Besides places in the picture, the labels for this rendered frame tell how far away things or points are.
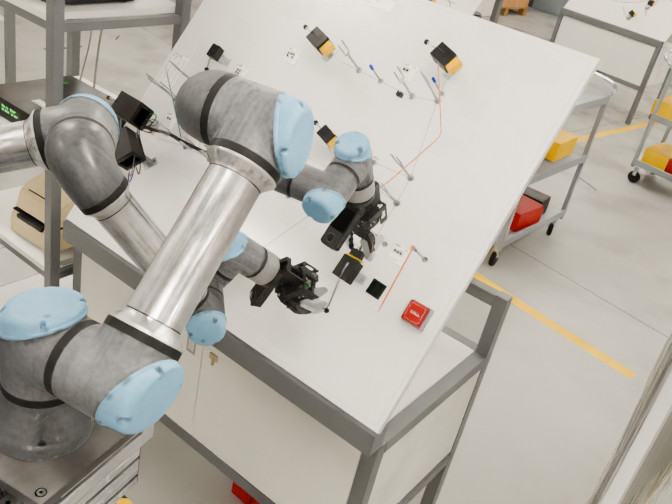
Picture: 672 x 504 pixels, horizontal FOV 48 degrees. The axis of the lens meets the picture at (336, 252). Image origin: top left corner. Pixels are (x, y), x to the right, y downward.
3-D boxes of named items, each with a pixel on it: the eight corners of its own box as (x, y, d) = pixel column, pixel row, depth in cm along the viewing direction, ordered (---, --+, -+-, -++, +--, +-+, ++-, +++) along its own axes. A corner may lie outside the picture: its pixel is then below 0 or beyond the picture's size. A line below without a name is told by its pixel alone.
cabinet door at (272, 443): (330, 551, 197) (362, 442, 178) (189, 436, 222) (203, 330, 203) (336, 545, 199) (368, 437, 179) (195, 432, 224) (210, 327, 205)
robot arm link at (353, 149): (323, 150, 149) (344, 123, 154) (329, 187, 158) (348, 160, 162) (358, 161, 146) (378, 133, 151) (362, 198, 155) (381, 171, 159)
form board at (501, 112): (69, 220, 226) (65, 218, 225) (246, -60, 232) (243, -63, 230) (380, 434, 172) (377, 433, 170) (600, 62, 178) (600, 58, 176)
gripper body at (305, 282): (320, 300, 165) (285, 278, 157) (291, 311, 170) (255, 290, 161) (320, 270, 169) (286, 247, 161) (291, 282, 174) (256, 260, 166)
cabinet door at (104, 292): (190, 435, 222) (204, 329, 203) (78, 344, 248) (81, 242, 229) (195, 432, 224) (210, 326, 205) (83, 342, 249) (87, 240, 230)
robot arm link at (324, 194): (286, 212, 152) (313, 176, 158) (334, 232, 149) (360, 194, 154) (283, 187, 146) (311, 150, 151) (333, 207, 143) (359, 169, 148)
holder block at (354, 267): (337, 276, 180) (331, 272, 176) (350, 257, 180) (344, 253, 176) (350, 285, 178) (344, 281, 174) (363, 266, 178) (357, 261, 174)
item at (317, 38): (319, 31, 209) (305, 13, 201) (341, 54, 204) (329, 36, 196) (306, 43, 210) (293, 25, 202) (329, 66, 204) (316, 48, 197)
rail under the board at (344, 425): (368, 458, 173) (374, 437, 170) (62, 239, 227) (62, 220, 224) (381, 446, 177) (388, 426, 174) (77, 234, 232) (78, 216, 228)
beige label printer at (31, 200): (49, 258, 242) (50, 204, 233) (8, 231, 251) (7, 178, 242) (122, 231, 265) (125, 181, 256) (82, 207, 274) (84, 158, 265)
